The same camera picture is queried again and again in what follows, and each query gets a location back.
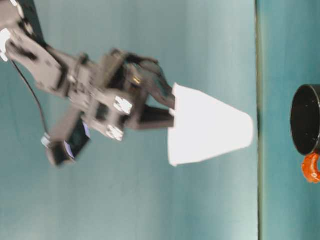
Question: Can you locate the blue-green table cloth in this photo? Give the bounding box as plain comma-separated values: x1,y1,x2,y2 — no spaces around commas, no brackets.
257,0,320,240

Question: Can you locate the white paper cup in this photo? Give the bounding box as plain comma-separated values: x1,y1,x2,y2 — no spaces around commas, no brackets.
167,83,255,168

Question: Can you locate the blue-green backdrop cloth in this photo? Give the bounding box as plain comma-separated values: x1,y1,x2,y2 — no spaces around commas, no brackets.
0,0,260,240

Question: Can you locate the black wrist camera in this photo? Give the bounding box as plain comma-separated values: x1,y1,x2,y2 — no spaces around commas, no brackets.
41,106,92,168

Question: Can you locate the black camera cable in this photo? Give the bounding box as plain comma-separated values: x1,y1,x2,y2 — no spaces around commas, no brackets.
9,58,50,137

